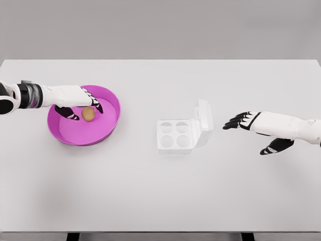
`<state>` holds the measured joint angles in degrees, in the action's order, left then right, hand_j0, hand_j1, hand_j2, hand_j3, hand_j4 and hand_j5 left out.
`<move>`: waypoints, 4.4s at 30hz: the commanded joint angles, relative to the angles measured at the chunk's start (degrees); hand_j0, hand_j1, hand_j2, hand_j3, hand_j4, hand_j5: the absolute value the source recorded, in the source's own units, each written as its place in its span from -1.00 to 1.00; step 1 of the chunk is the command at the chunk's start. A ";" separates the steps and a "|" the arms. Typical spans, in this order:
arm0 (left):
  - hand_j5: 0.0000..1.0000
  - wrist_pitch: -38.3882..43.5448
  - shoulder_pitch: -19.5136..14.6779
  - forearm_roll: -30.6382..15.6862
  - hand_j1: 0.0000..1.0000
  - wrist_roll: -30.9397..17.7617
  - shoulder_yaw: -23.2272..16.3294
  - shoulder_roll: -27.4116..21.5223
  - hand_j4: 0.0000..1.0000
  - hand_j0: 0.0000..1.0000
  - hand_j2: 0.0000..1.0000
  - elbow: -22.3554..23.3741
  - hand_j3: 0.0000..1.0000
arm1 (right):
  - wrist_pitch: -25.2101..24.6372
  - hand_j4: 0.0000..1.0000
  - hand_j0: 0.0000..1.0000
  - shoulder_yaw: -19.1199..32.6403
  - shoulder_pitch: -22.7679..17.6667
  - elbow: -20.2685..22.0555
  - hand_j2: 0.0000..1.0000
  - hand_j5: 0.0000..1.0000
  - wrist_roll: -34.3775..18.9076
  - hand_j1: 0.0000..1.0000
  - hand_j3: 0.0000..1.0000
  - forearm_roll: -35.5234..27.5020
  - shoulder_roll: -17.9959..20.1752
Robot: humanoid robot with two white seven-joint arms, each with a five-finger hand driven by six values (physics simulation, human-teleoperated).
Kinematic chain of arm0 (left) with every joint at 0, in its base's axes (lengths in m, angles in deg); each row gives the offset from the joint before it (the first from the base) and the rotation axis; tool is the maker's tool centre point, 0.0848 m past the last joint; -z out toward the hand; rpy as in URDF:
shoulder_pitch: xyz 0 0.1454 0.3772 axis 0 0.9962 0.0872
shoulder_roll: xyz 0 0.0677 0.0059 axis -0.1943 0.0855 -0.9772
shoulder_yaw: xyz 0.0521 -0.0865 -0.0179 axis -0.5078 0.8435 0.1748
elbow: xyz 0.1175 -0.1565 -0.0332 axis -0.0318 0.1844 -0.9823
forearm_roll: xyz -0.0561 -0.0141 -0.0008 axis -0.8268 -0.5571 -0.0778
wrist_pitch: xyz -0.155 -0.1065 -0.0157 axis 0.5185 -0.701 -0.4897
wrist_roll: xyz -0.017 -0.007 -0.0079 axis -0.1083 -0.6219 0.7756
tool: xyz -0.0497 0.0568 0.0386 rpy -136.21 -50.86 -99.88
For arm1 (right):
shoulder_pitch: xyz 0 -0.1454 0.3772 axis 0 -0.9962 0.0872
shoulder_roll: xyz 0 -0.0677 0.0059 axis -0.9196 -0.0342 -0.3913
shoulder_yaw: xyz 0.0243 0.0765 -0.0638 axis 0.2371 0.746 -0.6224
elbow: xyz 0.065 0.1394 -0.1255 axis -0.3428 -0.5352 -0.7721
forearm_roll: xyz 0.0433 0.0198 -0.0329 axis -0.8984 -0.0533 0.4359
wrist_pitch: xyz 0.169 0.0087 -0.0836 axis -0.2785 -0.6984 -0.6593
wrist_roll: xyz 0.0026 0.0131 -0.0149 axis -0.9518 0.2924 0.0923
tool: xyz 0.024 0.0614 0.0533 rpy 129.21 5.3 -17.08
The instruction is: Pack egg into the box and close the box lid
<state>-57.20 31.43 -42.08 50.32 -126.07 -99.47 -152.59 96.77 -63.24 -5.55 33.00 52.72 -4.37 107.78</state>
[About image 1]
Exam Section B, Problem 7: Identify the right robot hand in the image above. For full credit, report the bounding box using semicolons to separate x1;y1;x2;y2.
222;111;295;156

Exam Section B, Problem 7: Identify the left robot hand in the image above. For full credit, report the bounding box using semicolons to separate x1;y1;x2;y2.
51;85;104;122

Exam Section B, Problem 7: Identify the brown egg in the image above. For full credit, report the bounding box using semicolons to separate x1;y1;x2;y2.
81;106;96;123

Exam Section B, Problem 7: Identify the clear plastic egg box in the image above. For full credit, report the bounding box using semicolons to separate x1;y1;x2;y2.
156;99;215;156

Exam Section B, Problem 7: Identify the pink round bowl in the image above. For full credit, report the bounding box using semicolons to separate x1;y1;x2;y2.
47;85;121;147

